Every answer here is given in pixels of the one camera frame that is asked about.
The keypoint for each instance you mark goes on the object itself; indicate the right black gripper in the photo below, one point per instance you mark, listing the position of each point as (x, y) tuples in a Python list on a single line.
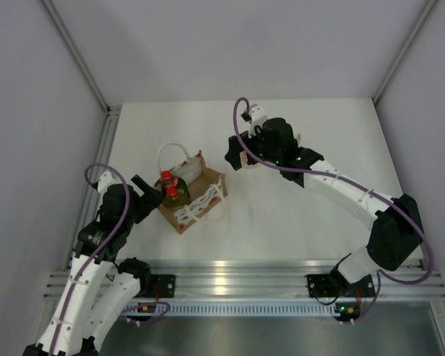
[(233, 155)]

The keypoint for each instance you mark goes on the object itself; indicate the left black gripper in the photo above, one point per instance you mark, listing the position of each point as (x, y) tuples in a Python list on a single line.
[(151, 198)]

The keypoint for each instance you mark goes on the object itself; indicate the pump soap bottle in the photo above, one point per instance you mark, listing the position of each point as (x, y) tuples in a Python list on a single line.
[(247, 162)]

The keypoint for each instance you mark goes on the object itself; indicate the yellow-green red-cap bottle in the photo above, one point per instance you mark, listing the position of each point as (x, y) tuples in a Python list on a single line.
[(175, 197)]

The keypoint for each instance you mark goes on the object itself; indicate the jute watermelon canvas bag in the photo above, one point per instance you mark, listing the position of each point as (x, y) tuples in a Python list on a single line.
[(206, 187)]

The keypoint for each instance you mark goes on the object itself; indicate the white-lid frosted jar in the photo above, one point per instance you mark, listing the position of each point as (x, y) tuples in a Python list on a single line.
[(297, 138)]

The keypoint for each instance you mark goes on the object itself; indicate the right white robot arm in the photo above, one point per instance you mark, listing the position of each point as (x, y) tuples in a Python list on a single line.
[(394, 224)]

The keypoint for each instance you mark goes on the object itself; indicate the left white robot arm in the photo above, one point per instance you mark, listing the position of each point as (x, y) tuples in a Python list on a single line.
[(82, 319)]

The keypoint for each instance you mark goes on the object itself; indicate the dark green red-cap bottle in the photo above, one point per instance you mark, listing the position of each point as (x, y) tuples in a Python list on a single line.
[(168, 179)]

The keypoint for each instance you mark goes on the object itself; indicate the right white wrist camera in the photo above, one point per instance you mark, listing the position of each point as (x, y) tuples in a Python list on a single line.
[(255, 116)]

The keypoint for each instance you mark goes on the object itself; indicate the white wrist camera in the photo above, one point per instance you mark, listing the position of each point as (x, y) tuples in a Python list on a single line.
[(255, 116), (105, 181)]

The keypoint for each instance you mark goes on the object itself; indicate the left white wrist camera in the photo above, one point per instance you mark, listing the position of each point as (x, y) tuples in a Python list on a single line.
[(105, 181)]

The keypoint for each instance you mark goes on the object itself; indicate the left aluminium frame post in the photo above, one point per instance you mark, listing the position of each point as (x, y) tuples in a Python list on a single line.
[(111, 112)]

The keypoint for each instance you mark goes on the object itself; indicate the aluminium frame post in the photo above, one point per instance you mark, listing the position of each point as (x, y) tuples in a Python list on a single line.
[(111, 112), (401, 54)]

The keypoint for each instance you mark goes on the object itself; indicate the left black mount plate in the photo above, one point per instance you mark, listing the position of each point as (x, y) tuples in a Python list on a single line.
[(162, 286)]

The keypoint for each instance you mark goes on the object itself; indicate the black mount plate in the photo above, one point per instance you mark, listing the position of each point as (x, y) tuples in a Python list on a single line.
[(162, 286), (319, 286)]

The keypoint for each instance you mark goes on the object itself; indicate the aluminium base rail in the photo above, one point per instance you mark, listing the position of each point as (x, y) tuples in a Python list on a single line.
[(267, 280)]

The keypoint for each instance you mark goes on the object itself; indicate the slotted cable duct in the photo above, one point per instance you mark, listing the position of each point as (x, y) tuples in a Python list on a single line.
[(230, 309)]

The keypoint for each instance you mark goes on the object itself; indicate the right black mount plate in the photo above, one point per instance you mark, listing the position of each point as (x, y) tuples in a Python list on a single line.
[(319, 286)]

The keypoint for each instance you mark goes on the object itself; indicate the right aluminium frame post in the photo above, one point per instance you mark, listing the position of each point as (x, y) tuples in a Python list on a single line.
[(401, 54)]

